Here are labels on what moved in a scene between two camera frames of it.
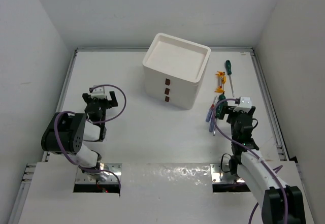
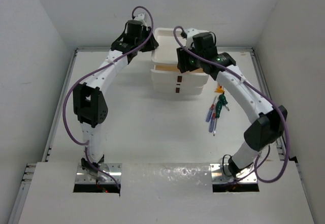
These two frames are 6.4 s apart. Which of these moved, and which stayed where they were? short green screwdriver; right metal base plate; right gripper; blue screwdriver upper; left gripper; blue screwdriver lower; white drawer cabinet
Moved: right gripper; left gripper; white drawer cabinet
Stayed: right metal base plate; short green screwdriver; blue screwdriver upper; blue screwdriver lower
